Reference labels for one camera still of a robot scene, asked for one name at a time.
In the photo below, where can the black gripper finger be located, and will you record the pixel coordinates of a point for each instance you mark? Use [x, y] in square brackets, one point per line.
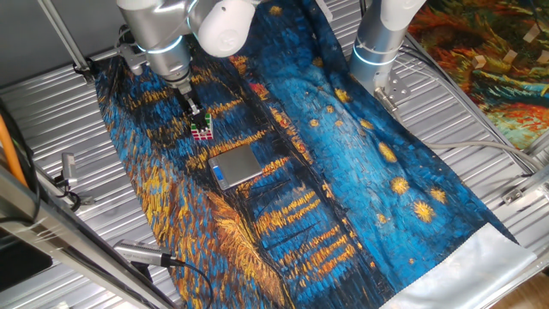
[196, 118]
[188, 113]

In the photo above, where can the blue starry night painted cloth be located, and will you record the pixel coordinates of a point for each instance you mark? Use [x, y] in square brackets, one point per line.
[343, 193]

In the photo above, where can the small grey camera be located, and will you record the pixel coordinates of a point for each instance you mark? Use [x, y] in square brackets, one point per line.
[68, 167]

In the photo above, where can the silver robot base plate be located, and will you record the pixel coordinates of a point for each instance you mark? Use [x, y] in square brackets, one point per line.
[399, 88]

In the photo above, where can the aluminium frame bar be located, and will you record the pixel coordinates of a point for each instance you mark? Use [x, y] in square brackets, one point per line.
[64, 240]

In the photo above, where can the aluminium profile bracket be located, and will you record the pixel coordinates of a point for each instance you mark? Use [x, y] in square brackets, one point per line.
[519, 193]

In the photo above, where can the silver depth camera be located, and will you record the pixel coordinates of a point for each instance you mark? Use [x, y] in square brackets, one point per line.
[141, 253]

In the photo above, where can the silver digital pocket scale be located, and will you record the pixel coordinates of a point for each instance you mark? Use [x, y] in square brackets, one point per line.
[240, 165]

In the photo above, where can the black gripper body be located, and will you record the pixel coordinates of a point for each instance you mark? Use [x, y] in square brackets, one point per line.
[188, 99]

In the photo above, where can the white plastic strip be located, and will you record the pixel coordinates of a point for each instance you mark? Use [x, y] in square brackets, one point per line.
[324, 10]

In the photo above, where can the thin metal rod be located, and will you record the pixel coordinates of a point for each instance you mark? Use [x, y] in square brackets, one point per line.
[64, 38]

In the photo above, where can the black monitor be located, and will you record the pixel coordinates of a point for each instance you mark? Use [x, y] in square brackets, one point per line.
[21, 262]

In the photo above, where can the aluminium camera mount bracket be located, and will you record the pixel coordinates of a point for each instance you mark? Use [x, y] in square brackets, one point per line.
[87, 200]

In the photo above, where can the green white red Rubik's cube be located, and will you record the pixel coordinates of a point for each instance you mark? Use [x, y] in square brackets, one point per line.
[205, 129]

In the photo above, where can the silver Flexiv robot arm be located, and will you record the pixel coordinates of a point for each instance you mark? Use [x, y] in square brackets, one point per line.
[163, 26]

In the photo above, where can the orange teal painted cloth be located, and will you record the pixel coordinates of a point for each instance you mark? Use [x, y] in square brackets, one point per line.
[493, 86]

